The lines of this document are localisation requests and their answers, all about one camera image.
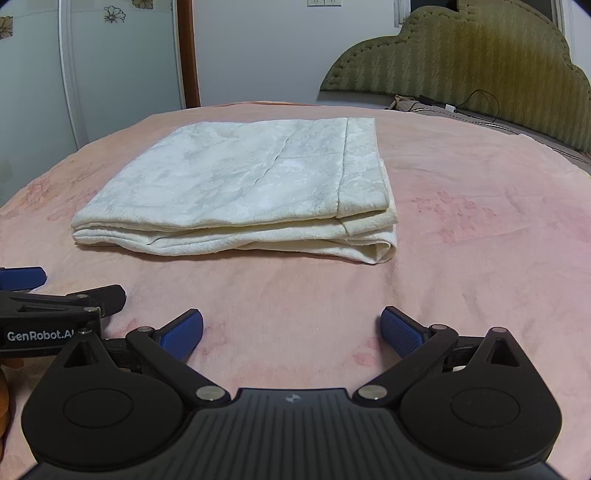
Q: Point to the white wardrobe with flower print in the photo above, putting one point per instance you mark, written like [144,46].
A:
[101,83]

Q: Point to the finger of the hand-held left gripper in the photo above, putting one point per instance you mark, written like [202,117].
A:
[21,278]
[101,297]

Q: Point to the pink blanket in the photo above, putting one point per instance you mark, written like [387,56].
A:
[461,258]

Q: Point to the brown wooden trim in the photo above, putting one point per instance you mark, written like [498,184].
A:
[188,50]

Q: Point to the olive green padded headboard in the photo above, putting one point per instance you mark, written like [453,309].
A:
[461,60]

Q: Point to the white wall socket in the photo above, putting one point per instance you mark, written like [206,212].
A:
[324,2]

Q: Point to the person's left hand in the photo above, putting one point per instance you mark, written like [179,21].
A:
[3,401]

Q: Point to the white pants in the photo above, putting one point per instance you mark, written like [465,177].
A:
[240,184]

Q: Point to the white charger plug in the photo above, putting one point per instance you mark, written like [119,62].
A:
[449,108]

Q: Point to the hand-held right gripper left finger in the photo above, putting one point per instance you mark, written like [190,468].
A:
[178,334]

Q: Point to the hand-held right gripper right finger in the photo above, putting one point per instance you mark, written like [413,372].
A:
[401,330]

